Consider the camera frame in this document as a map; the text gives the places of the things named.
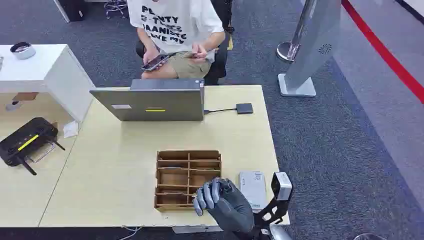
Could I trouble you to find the grey display stand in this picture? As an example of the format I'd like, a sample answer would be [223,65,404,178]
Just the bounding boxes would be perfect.
[277,0,343,98]

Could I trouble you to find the chrome stanchion post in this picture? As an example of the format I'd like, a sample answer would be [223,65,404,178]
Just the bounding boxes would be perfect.
[276,0,317,64]

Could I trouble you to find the person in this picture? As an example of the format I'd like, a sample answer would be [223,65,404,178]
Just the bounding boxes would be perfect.
[126,0,227,80]

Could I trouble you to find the black cabinet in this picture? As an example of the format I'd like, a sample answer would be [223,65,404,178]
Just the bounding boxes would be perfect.
[52,0,89,23]

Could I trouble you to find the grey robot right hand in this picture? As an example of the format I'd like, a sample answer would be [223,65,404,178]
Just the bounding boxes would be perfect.
[192,177,256,235]

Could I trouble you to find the dark smartphone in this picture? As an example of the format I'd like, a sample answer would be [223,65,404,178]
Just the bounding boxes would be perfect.
[140,53,170,72]

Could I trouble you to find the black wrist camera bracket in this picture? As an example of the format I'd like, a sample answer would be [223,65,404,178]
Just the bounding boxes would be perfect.
[253,198,290,233]

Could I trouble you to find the white paper slip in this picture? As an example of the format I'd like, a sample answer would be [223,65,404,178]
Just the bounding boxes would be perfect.
[62,120,80,139]

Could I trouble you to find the metal desk edge bracket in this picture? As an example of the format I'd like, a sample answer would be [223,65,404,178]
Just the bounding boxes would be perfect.
[171,225,223,235]

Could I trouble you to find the white cable under desk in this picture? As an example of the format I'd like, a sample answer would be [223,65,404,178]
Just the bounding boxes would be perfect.
[117,226,143,240]

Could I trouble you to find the person's left hand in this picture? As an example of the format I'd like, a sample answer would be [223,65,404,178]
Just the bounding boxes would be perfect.
[191,43,210,64]

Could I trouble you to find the dark square hub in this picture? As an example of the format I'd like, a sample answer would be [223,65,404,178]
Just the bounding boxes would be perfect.
[235,102,254,115]

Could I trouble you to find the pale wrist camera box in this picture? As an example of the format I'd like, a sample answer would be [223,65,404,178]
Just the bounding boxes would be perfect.
[270,171,293,202]

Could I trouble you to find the white flat device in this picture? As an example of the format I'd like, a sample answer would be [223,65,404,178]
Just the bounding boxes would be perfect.
[238,170,269,213]

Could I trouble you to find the clear phone case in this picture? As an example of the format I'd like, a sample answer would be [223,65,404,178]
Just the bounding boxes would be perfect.
[25,142,57,165]

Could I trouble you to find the white desk riser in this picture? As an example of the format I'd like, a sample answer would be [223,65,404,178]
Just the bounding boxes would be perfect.
[0,43,97,124]

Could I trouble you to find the black router with antennas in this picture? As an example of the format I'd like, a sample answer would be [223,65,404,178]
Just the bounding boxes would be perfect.
[0,116,66,176]

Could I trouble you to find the brown cardboard piece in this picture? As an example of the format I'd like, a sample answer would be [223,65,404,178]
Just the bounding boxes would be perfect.
[12,92,40,102]

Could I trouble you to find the grey laptop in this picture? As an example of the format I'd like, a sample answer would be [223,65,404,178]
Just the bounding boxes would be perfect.
[89,78,206,122]

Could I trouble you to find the person's right hand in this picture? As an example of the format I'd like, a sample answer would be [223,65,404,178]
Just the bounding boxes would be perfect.
[142,46,167,68]

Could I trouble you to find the black laptop cable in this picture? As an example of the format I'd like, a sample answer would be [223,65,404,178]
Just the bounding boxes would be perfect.
[203,107,238,115]

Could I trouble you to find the round white bowl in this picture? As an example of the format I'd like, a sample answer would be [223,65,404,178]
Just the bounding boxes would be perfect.
[9,41,37,61]

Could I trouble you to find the round grey rim object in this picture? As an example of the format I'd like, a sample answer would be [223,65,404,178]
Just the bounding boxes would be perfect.
[352,233,388,240]

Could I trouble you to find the wooden compartment box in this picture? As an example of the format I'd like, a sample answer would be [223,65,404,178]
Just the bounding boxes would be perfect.
[153,149,222,213]

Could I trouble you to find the chrome stool base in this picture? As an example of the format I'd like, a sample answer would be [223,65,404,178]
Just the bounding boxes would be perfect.
[103,0,128,20]

